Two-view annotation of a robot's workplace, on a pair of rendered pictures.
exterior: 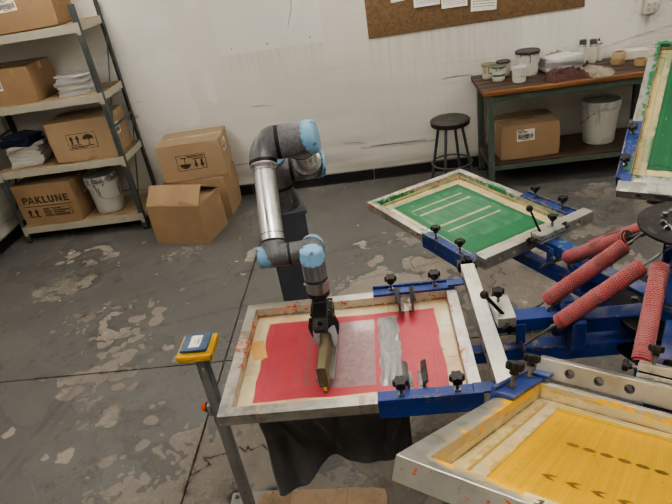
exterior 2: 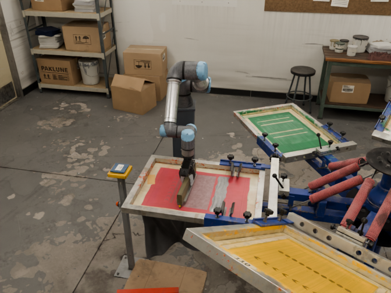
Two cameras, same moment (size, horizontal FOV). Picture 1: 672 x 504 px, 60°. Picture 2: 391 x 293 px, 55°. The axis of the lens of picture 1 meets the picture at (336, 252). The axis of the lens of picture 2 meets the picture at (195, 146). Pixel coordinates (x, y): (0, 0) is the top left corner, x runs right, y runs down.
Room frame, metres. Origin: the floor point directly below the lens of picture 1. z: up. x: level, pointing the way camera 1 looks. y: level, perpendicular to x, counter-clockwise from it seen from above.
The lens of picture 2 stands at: (-0.33, -0.15, 2.39)
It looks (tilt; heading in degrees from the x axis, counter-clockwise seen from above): 31 degrees down; 5
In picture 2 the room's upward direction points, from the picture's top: straight up
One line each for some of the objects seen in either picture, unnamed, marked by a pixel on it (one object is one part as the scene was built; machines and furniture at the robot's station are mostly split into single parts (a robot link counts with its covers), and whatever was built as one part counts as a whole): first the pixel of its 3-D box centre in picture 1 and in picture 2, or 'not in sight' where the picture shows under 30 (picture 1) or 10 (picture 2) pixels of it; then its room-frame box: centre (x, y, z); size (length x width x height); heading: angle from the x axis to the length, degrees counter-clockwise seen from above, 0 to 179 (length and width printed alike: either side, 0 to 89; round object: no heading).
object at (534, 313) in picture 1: (520, 320); (292, 193); (1.48, -0.55, 1.02); 0.17 x 0.06 x 0.05; 84
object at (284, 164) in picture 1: (277, 169); (184, 83); (2.28, 0.18, 1.37); 0.13 x 0.12 x 0.14; 89
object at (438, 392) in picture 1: (430, 399); (231, 223); (1.24, -0.20, 0.97); 0.30 x 0.05 x 0.07; 84
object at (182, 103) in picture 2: (281, 194); (182, 97); (2.28, 0.19, 1.25); 0.15 x 0.15 x 0.10
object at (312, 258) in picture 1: (313, 263); (187, 139); (1.57, 0.08, 1.30); 0.09 x 0.08 x 0.11; 179
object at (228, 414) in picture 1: (349, 347); (198, 188); (1.54, 0.01, 0.97); 0.79 x 0.58 x 0.04; 84
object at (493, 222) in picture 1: (485, 205); (297, 127); (2.26, -0.68, 1.05); 1.08 x 0.61 x 0.23; 24
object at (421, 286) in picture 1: (413, 293); (242, 167); (1.79, -0.26, 0.97); 0.30 x 0.05 x 0.07; 84
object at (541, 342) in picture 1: (480, 354); (268, 207); (1.50, -0.42, 0.89); 1.24 x 0.06 x 0.06; 84
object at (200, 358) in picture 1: (227, 437); (126, 222); (1.73, 0.56, 0.48); 0.22 x 0.22 x 0.96; 84
